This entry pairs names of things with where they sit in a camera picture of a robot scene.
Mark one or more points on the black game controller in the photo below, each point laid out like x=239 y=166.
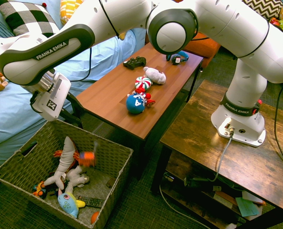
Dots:
x=135 y=62

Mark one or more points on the blue Captain America plush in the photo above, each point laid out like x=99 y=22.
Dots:
x=136 y=102

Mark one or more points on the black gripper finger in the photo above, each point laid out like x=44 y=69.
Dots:
x=72 y=102
x=68 y=117

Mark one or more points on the black power adapter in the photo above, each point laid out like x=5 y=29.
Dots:
x=195 y=181

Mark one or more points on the red-brown wooden coffee table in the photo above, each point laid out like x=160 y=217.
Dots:
x=122 y=95

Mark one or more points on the rustic brown robot table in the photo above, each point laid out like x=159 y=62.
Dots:
x=203 y=143

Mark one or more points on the blue yellow fish plush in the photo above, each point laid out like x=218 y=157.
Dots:
x=68 y=202

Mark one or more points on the small brown block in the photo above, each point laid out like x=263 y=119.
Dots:
x=110 y=183

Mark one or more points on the blue black headphones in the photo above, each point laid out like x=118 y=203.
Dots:
x=178 y=58

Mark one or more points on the white grey plush animal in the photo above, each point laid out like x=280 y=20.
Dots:
x=76 y=177

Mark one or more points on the teal paper envelope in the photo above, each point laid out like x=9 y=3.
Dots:
x=247 y=207

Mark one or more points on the orange red lobster plush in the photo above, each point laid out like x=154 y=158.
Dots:
x=57 y=153

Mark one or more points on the grey white shark plush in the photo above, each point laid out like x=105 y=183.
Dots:
x=66 y=157

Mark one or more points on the bed with light blue sheet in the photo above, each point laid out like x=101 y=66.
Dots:
x=12 y=114

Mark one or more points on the red toy fire truck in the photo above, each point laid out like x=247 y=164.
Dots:
x=87 y=158

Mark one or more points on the black remote control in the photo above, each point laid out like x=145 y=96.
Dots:
x=91 y=201

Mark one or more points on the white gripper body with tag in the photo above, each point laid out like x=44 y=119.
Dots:
x=51 y=100

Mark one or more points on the red tufted ottoman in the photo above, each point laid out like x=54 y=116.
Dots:
x=203 y=47

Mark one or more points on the red green peppermint plush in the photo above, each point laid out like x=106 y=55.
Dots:
x=143 y=83

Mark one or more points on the yellow patterned bolster pillow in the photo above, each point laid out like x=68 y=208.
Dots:
x=68 y=10

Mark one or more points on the black white checked pillow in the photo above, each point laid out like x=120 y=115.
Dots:
x=29 y=16

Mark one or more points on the woven wicker basket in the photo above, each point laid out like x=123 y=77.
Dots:
x=107 y=152

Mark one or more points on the toy fruit pile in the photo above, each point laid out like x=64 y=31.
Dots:
x=280 y=23

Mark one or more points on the black white chevron pillow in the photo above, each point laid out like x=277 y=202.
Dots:
x=265 y=7

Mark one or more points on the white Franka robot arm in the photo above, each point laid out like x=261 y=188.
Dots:
x=227 y=23

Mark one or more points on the small orange blue toy car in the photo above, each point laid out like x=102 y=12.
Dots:
x=39 y=190

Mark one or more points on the orange ball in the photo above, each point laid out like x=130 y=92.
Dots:
x=95 y=217

